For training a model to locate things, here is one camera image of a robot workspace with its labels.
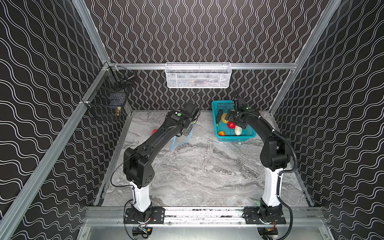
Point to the clear wall-mounted basket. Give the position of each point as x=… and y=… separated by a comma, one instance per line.
x=195, y=75

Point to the brass object in basket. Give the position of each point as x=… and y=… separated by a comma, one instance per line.
x=118, y=111

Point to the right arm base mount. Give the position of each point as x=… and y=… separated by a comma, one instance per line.
x=264, y=215

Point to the yellow potato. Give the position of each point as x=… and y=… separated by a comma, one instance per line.
x=223, y=118

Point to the black wire wall basket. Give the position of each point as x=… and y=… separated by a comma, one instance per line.
x=112, y=91

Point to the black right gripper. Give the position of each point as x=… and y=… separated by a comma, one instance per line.
x=230, y=114

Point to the clear zip top bag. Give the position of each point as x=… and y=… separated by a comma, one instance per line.
x=159, y=139

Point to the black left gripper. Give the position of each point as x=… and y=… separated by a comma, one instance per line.
x=186, y=130

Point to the teal plastic basket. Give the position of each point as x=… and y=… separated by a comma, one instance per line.
x=228, y=105

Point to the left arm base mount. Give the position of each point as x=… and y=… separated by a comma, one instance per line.
x=144, y=216

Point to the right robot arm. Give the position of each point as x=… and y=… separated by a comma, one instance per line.
x=277, y=155

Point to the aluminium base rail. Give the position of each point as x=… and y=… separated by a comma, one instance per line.
x=202, y=217

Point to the dark eggplant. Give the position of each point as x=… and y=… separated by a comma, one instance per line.
x=218, y=117

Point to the small orange fruit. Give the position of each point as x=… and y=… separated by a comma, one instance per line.
x=221, y=133

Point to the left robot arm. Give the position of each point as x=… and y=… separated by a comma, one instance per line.
x=138, y=161

